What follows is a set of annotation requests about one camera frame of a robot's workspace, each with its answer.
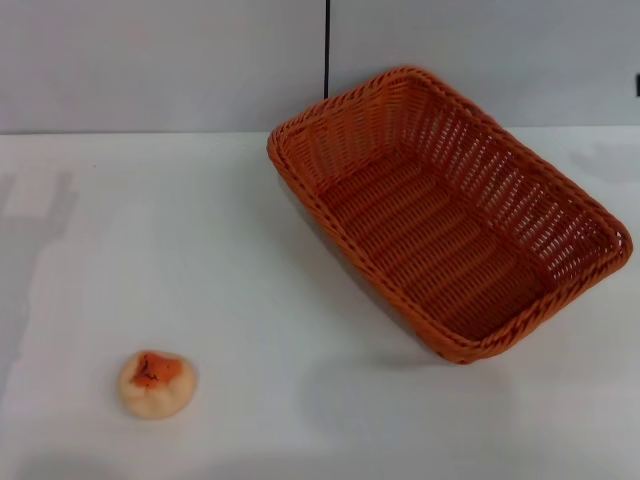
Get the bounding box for steamed bun with orange centre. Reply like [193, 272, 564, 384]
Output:
[117, 349, 200, 421]

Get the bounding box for orange woven plastic basket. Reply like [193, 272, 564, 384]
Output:
[266, 64, 634, 365]

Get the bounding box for black wall panel joint strip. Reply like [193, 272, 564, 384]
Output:
[322, 0, 334, 101]

